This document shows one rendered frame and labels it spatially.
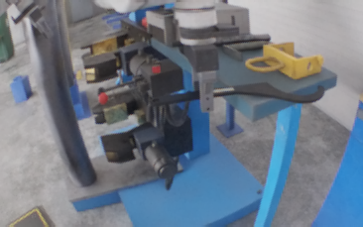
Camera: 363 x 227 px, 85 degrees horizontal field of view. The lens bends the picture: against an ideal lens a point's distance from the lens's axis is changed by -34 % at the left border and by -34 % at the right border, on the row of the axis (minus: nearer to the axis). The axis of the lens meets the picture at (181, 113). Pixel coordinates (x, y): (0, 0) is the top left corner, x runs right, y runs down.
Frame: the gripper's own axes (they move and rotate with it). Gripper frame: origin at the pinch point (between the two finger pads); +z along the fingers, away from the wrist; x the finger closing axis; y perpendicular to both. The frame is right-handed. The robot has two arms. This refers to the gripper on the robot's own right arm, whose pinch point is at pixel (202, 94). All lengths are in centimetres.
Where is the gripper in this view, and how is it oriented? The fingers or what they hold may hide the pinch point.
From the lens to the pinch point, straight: 64.7
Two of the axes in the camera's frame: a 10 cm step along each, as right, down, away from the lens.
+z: 0.9, 8.5, 5.1
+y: -9.8, 1.6, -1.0
